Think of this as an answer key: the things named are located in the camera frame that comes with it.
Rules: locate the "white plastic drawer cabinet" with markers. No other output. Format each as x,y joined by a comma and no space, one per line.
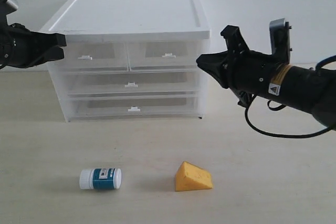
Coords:
127,21

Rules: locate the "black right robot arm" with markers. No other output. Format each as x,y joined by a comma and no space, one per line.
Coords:
307,90

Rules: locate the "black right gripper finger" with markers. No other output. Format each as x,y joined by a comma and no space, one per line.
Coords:
234,41
213,64

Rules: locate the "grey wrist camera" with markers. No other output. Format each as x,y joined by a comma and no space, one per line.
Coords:
9,6
280,39

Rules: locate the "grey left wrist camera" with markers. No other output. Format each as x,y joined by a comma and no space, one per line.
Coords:
9,6

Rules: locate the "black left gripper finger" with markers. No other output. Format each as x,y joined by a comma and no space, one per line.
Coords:
44,41
52,54

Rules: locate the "white blue pill bottle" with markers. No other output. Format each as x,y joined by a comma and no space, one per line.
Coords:
100,179

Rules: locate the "yellow cheese wedge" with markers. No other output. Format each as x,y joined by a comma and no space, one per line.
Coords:
191,177

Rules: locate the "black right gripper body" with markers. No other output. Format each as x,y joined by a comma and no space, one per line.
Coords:
249,73

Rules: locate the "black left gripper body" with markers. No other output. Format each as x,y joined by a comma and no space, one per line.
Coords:
18,46

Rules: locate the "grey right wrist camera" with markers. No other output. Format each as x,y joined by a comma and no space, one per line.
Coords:
280,39

